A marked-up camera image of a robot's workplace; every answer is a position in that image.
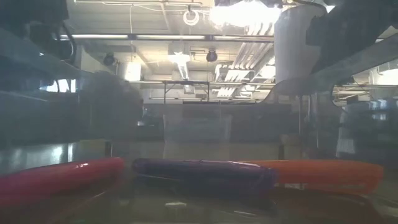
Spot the dark purple highlighter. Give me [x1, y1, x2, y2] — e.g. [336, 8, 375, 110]
[131, 157, 278, 191]

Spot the orange highlighter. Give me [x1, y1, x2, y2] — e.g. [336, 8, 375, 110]
[248, 159, 385, 195]

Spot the pink highlighter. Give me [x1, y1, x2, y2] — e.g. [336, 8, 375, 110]
[0, 156, 126, 208]

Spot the smoky dark plastic bin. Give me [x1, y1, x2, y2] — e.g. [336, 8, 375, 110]
[0, 24, 398, 224]

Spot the white hanging ceiling light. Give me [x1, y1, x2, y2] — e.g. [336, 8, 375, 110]
[167, 52, 191, 80]

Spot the ceiling light strip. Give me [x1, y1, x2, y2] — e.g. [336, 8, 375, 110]
[58, 33, 275, 42]

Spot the bright ceiling light panel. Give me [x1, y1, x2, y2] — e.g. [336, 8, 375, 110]
[210, 0, 282, 28]

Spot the white ceiling ring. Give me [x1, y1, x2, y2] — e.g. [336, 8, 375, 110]
[182, 9, 200, 27]

